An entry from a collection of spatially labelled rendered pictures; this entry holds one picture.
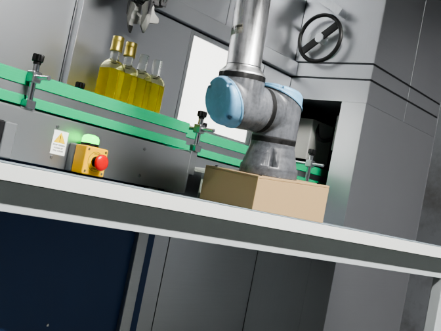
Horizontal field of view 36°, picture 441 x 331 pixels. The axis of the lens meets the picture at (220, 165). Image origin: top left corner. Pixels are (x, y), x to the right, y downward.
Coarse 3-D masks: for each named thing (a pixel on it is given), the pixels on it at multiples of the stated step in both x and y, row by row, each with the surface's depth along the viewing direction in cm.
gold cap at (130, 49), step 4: (128, 44) 200; (132, 44) 200; (136, 44) 201; (128, 48) 200; (132, 48) 200; (136, 48) 201; (124, 52) 201; (128, 52) 200; (132, 52) 200; (132, 56) 200
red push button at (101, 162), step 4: (100, 156) 165; (104, 156) 166; (96, 160) 164; (100, 160) 165; (104, 160) 166; (96, 164) 164; (100, 164) 165; (104, 164) 166; (96, 168) 165; (100, 168) 165; (104, 168) 166
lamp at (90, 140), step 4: (84, 136) 168; (88, 136) 168; (92, 136) 168; (84, 140) 168; (88, 140) 168; (92, 140) 168; (96, 140) 168; (88, 144) 167; (92, 144) 168; (96, 144) 169
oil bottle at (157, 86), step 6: (156, 78) 207; (156, 84) 207; (162, 84) 209; (150, 90) 206; (156, 90) 207; (162, 90) 209; (150, 96) 206; (156, 96) 208; (162, 96) 210; (150, 102) 206; (156, 102) 208; (150, 108) 206; (156, 108) 208
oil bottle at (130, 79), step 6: (126, 66) 198; (132, 66) 201; (126, 72) 198; (132, 72) 199; (126, 78) 198; (132, 78) 199; (126, 84) 198; (132, 84) 200; (126, 90) 198; (132, 90) 200; (120, 96) 197; (126, 96) 199; (132, 96) 200; (126, 102) 199; (132, 102) 201
